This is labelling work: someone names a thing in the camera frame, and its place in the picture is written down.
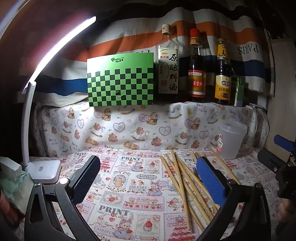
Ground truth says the dark red cloth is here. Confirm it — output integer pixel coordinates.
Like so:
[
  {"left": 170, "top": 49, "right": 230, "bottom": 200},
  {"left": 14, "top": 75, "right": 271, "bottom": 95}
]
[{"left": 0, "top": 192, "right": 26, "bottom": 230}]

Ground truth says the white desk lamp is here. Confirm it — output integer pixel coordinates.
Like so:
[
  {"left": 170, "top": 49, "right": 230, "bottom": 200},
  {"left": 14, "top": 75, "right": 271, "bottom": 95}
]
[{"left": 22, "top": 16, "right": 97, "bottom": 185}]

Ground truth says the person's right hand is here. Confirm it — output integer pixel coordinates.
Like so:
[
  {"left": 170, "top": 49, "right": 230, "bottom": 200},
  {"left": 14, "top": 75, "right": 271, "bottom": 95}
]
[{"left": 276, "top": 199, "right": 296, "bottom": 234}]

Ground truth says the wooden board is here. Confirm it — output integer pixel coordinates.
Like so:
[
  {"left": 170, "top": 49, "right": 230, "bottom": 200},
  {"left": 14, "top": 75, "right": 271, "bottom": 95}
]
[{"left": 266, "top": 38, "right": 296, "bottom": 163}]

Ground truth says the orange white blue striped cloth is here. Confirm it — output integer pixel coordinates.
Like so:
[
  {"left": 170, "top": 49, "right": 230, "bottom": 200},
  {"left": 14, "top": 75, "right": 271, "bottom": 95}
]
[{"left": 18, "top": 7, "right": 275, "bottom": 109}]

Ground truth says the green carton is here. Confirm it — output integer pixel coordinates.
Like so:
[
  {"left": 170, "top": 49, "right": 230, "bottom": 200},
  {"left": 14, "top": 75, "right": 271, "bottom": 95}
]
[{"left": 233, "top": 77, "right": 245, "bottom": 107}]

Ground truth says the clear cooking wine bottle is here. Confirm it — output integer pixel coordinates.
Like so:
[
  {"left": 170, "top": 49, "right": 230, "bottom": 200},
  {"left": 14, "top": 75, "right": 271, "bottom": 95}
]
[{"left": 155, "top": 24, "right": 179, "bottom": 101}]

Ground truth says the pile of bamboo chopsticks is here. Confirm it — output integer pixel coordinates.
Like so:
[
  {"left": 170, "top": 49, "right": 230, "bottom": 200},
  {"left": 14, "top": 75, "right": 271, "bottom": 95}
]
[{"left": 160, "top": 147, "right": 241, "bottom": 231}]

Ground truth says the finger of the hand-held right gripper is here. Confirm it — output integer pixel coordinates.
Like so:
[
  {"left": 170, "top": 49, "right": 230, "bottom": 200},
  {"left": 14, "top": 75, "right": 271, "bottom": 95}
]
[
  {"left": 273, "top": 135, "right": 296, "bottom": 154},
  {"left": 257, "top": 149, "right": 287, "bottom": 173}
]

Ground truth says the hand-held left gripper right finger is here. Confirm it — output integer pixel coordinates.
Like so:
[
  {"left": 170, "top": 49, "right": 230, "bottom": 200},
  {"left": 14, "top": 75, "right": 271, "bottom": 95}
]
[{"left": 196, "top": 156, "right": 271, "bottom": 241}]

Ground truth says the soy sauce bottle yellow label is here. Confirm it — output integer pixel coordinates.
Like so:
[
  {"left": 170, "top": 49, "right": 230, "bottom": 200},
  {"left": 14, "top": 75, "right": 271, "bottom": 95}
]
[{"left": 214, "top": 38, "right": 232, "bottom": 105}]

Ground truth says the green checkered board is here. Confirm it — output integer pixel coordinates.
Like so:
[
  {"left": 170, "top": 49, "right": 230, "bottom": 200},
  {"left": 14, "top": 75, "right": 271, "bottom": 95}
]
[{"left": 87, "top": 52, "right": 155, "bottom": 107}]

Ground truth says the dark vinegar bottle red cap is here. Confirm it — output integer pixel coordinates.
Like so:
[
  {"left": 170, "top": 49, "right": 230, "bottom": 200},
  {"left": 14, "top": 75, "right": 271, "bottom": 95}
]
[{"left": 187, "top": 28, "right": 207, "bottom": 103}]

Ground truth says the bear printed cloth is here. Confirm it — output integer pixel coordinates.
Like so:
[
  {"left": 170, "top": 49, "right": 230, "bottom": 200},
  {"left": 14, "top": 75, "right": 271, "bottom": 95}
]
[{"left": 35, "top": 102, "right": 271, "bottom": 158}]

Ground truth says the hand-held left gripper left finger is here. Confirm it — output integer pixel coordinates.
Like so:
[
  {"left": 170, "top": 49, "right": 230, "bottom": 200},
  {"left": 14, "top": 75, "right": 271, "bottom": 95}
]
[{"left": 24, "top": 155, "right": 101, "bottom": 241}]

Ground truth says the christmas printed tablecloth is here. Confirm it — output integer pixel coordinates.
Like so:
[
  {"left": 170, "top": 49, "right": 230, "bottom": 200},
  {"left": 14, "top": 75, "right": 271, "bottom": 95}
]
[{"left": 18, "top": 147, "right": 285, "bottom": 241}]

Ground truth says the translucent plastic cup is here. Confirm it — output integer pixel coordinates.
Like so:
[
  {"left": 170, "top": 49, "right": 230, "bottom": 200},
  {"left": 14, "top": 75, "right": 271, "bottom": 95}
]
[{"left": 216, "top": 122, "right": 248, "bottom": 160}]

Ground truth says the white cable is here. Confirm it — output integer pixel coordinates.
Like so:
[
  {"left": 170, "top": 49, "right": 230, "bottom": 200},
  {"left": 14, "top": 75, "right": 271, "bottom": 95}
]
[{"left": 245, "top": 104, "right": 270, "bottom": 130}]

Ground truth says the pale green packet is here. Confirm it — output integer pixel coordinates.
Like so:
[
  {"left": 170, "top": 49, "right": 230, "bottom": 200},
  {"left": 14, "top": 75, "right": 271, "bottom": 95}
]
[{"left": 0, "top": 171, "right": 35, "bottom": 209}]

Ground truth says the white box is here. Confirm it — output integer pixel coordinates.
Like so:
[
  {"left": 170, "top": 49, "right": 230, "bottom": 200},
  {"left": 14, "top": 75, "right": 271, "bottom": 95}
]
[{"left": 0, "top": 156, "right": 22, "bottom": 176}]

